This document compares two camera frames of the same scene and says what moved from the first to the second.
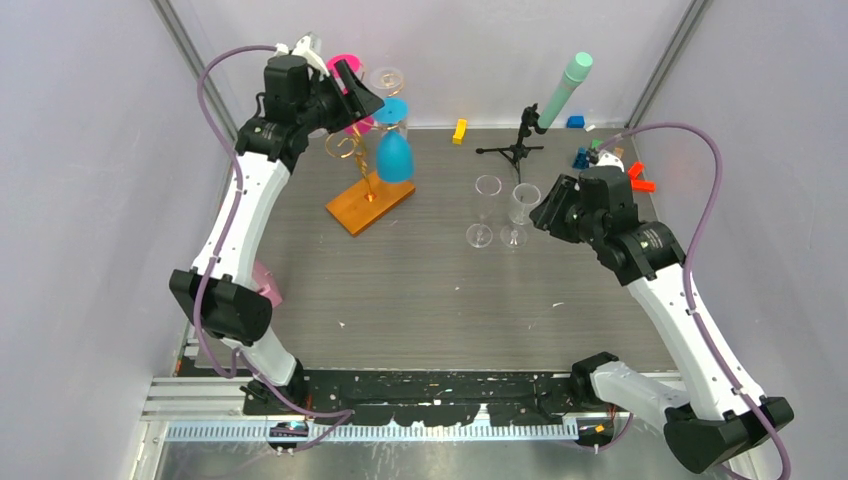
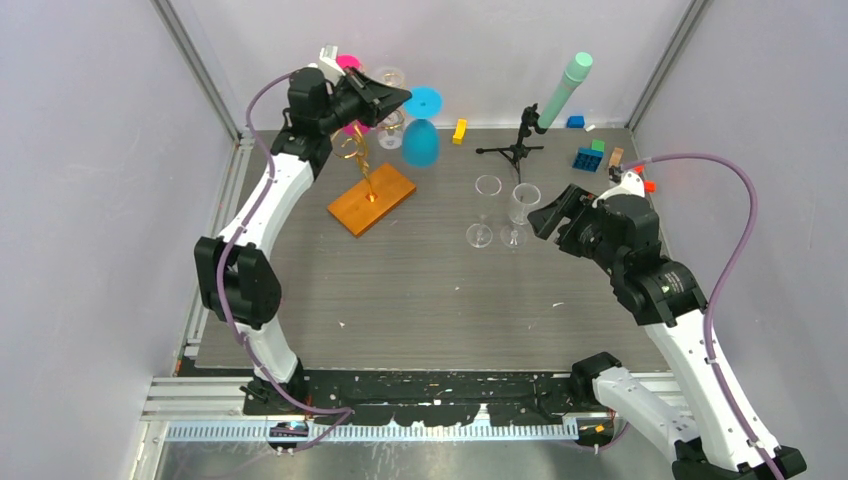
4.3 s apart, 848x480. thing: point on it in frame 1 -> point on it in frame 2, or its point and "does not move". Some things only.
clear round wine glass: x=524 y=195 does not move
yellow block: x=461 y=126 does not move
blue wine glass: x=394 y=149 -> x=421 y=138
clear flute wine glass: x=487 y=187 does not move
